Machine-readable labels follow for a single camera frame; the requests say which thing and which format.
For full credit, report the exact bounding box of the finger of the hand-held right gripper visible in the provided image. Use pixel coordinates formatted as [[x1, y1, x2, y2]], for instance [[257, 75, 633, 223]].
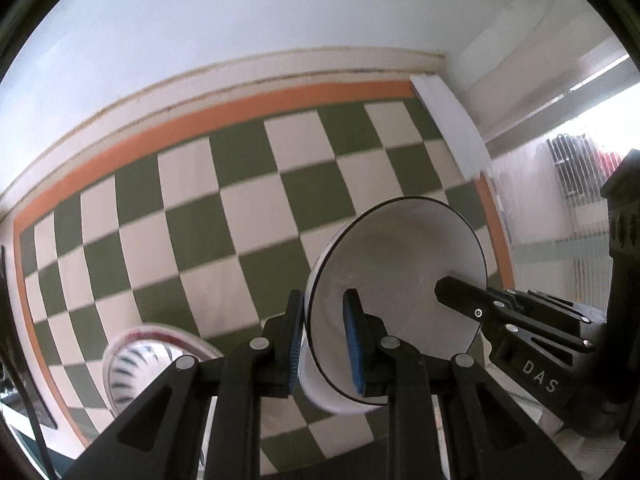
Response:
[[434, 275, 597, 352], [505, 287, 609, 327]]

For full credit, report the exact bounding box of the folded white cloth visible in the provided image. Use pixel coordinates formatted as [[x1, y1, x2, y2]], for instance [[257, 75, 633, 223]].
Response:
[[410, 74, 492, 181]]

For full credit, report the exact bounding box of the black striped plate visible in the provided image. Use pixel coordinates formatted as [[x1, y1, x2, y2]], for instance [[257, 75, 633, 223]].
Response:
[[102, 332, 223, 418]]

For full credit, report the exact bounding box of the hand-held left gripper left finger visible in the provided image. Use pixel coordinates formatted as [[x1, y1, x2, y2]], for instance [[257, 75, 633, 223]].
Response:
[[65, 290, 306, 480]]

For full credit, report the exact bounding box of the green checkered tablecloth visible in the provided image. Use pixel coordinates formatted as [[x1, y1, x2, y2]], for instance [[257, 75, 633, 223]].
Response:
[[12, 80, 516, 476]]

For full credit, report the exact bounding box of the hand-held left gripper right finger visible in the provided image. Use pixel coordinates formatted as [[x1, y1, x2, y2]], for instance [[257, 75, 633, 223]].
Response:
[[341, 288, 576, 480]]

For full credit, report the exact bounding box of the glass sliding door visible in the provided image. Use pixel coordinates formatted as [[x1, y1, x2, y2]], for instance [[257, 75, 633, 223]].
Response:
[[487, 50, 640, 311]]

